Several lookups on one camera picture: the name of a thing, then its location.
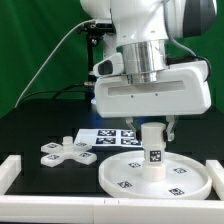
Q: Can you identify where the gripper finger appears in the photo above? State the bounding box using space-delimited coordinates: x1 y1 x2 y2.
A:
166 115 179 142
125 117 136 138

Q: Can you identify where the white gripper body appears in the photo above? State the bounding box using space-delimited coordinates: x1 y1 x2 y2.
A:
95 61 211 118

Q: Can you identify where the white round table top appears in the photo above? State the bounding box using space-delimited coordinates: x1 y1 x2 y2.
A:
98 151 212 200

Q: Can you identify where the white cross table base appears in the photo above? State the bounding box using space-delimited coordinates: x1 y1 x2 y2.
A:
41 136 97 167

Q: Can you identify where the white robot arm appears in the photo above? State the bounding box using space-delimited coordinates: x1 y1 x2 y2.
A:
80 0 217 140

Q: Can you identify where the white marker sheet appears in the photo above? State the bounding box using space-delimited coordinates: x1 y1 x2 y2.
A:
74 129 142 147

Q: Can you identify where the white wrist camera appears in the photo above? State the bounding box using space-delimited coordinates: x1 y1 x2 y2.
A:
93 53 124 77

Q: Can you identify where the white frame right block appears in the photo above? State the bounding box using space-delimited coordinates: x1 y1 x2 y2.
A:
206 160 224 201

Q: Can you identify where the white frame block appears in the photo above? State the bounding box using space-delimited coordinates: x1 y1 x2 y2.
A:
0 155 21 195
206 160 224 201

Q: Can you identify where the black cable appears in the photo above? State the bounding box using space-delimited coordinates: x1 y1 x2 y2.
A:
20 82 98 105

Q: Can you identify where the black camera on stand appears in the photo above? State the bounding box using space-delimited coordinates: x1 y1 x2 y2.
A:
78 20 115 99

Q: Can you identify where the grey cable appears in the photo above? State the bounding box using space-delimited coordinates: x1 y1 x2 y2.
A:
14 18 97 108

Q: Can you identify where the white frame left block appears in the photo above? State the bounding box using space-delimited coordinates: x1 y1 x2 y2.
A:
0 155 21 195

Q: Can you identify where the white frame front bar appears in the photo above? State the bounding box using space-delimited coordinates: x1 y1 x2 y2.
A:
0 195 224 224

